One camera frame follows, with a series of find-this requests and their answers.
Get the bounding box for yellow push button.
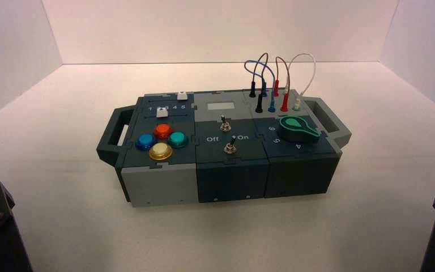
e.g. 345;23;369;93
148;142;173;162

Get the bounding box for teal and grey control box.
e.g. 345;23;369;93
96;88;352;209

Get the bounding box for white jumper cable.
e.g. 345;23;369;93
283;53;317;112

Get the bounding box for green rotary knob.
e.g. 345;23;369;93
278;115;321;143

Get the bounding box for blue push button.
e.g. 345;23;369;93
135;134;157;152

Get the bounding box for red jumper cable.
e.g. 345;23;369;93
272;56;291;113

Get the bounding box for red push button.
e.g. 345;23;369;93
153;124;174;140

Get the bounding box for black jumper cable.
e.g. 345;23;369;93
249;52;270;114

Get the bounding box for blue jumper cable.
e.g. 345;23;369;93
244;59;277;114

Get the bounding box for green push button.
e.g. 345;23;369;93
168;131;189;148

